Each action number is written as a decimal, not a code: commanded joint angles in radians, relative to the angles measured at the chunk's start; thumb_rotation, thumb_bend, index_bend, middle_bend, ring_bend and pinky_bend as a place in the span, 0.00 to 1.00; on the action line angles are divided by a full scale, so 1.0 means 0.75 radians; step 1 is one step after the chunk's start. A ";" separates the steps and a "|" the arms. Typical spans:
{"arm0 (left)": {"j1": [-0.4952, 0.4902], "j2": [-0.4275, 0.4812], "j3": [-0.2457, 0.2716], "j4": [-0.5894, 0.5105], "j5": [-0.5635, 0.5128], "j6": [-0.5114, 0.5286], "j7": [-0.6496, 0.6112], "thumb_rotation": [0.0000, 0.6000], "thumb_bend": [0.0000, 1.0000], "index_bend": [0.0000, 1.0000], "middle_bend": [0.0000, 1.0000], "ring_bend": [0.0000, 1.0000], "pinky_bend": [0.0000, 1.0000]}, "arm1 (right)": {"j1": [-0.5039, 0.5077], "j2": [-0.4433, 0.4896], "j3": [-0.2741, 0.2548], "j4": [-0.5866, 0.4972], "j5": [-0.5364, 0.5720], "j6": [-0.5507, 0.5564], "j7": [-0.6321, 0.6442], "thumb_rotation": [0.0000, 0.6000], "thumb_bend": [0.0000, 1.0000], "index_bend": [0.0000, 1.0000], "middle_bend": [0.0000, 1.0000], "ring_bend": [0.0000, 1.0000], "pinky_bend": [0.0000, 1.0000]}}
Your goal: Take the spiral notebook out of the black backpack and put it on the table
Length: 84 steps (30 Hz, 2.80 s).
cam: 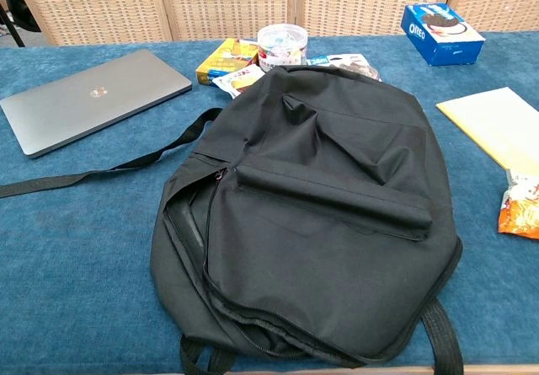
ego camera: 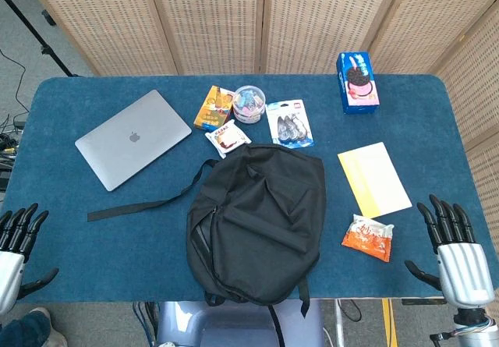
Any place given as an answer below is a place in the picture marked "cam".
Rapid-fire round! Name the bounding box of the blue white snack packet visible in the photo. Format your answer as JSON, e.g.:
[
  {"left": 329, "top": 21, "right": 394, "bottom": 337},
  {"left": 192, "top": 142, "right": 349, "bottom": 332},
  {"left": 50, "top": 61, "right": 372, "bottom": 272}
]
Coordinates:
[{"left": 306, "top": 53, "right": 382, "bottom": 82}]

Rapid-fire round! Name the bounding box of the grey laptop computer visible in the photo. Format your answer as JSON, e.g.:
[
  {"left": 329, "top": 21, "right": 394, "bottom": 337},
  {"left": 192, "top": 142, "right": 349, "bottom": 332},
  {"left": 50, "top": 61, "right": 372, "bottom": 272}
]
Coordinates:
[{"left": 0, "top": 48, "right": 193, "bottom": 158}]

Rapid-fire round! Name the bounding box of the black tripod stand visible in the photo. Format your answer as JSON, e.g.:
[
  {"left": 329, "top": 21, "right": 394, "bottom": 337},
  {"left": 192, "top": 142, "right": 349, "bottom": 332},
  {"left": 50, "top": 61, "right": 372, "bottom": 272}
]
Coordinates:
[{"left": 0, "top": 0, "right": 42, "bottom": 48}]

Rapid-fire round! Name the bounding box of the yellow and white booklet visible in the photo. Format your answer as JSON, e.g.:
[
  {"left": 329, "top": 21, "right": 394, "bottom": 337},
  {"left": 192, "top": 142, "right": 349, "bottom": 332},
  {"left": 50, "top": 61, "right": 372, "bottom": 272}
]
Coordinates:
[{"left": 435, "top": 86, "right": 539, "bottom": 174}]

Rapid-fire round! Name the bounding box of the blue carpet table cover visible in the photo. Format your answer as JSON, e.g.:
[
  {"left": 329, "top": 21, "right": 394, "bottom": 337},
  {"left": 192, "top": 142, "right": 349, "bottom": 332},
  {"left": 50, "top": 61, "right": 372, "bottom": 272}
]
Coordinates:
[{"left": 0, "top": 31, "right": 539, "bottom": 370}]

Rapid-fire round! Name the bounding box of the clear round tub of clips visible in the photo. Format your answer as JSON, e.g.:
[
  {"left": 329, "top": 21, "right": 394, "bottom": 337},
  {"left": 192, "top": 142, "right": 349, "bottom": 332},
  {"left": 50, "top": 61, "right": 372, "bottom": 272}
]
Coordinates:
[{"left": 257, "top": 24, "right": 310, "bottom": 74}]

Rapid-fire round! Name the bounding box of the yellow cardboard snack box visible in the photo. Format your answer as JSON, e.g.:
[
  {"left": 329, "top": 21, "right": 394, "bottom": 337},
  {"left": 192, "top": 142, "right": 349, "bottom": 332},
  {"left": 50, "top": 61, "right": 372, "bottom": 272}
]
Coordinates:
[{"left": 195, "top": 37, "right": 260, "bottom": 87}]

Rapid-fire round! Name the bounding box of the small white snack packet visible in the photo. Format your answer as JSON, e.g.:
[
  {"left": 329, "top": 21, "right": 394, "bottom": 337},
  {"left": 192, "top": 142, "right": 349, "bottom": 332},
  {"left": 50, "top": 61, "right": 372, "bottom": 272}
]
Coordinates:
[{"left": 211, "top": 63, "right": 267, "bottom": 99}]

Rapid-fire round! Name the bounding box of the orange snack bag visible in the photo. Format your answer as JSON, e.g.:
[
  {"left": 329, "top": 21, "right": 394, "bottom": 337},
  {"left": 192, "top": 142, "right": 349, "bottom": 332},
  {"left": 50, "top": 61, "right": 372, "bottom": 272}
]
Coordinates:
[{"left": 497, "top": 168, "right": 539, "bottom": 238}]

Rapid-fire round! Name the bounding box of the black fabric backpack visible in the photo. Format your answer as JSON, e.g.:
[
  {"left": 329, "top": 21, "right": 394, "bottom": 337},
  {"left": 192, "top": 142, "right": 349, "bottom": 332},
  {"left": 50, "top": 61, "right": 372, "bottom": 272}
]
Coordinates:
[{"left": 0, "top": 65, "right": 464, "bottom": 375}]

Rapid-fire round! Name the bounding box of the blue Oreo cookie box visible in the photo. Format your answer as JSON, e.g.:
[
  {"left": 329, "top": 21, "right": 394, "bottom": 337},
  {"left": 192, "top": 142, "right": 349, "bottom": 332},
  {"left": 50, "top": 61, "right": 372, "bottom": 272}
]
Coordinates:
[{"left": 400, "top": 3, "right": 486, "bottom": 67}]

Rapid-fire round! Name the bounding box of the wicker folding screen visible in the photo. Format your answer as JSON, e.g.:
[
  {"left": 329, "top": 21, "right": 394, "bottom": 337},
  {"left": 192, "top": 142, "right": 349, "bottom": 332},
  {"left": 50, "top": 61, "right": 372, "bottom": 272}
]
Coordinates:
[{"left": 8, "top": 0, "right": 539, "bottom": 46}]

